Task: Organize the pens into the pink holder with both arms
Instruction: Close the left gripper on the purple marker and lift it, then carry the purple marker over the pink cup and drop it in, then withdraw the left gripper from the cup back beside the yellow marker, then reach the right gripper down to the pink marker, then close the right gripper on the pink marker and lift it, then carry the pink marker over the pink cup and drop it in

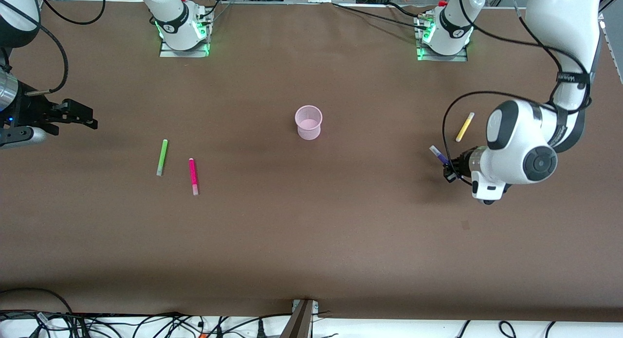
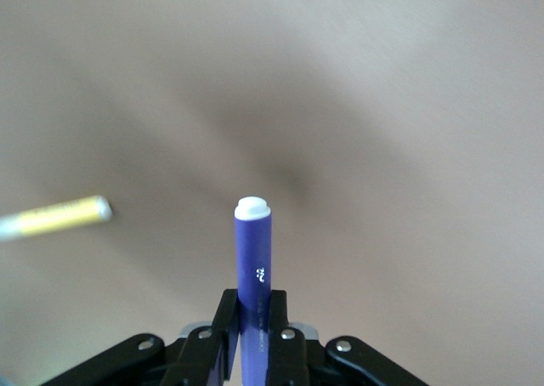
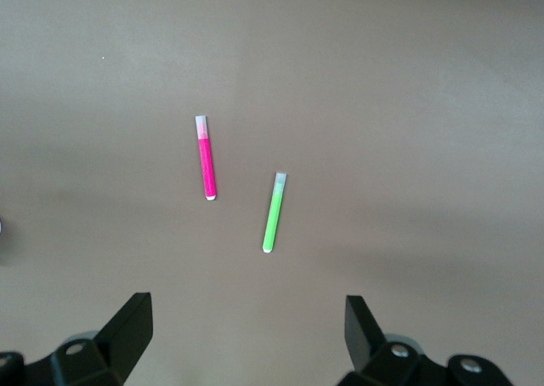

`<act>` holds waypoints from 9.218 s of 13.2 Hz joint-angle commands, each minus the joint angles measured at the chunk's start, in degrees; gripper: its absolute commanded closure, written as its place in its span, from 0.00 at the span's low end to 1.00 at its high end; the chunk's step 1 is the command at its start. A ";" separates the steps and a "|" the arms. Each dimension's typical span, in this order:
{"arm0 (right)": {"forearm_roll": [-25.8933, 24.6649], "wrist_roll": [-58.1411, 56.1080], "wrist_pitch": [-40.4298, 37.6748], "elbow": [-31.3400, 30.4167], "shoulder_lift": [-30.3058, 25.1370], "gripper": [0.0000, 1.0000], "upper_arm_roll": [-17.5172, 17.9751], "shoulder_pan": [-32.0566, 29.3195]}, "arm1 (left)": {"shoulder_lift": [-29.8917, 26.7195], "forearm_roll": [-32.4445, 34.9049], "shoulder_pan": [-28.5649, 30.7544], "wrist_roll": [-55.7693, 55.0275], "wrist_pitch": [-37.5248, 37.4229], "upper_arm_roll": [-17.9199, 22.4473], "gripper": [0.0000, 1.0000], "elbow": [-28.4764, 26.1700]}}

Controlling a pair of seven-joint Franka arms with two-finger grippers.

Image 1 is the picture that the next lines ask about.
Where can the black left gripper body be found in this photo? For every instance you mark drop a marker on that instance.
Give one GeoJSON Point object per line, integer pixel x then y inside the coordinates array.
{"type": "Point", "coordinates": [461, 166]}

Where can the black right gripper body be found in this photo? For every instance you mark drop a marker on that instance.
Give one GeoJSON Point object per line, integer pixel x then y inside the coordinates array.
{"type": "Point", "coordinates": [32, 112]}

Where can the purple marker pen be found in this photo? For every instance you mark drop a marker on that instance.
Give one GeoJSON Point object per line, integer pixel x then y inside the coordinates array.
{"type": "Point", "coordinates": [438, 154]}

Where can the pink marker pen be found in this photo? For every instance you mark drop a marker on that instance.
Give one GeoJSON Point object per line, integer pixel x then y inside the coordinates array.
{"type": "Point", "coordinates": [192, 175]}

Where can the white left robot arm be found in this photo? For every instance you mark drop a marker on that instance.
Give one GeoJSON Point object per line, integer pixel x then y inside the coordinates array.
{"type": "Point", "coordinates": [559, 26]}

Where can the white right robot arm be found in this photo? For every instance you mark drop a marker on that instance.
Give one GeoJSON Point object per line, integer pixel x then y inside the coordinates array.
{"type": "Point", "coordinates": [173, 7]}

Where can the pink mesh pen holder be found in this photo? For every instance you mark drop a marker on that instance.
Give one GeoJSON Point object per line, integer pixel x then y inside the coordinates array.
{"type": "Point", "coordinates": [308, 129]}

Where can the yellow marker pen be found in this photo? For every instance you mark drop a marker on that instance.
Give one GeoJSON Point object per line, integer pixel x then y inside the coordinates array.
{"type": "Point", "coordinates": [465, 127]}

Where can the green marker pen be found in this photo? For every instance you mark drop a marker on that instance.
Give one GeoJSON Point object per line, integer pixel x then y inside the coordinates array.
{"type": "Point", "coordinates": [162, 158]}

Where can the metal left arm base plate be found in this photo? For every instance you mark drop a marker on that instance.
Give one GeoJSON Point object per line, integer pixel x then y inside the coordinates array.
{"type": "Point", "coordinates": [428, 57]}

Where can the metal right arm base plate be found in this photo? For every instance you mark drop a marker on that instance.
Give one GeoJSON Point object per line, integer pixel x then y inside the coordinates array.
{"type": "Point", "coordinates": [168, 52]}

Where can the metal post with bracket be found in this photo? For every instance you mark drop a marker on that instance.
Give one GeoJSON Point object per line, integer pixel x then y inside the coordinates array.
{"type": "Point", "coordinates": [298, 323]}

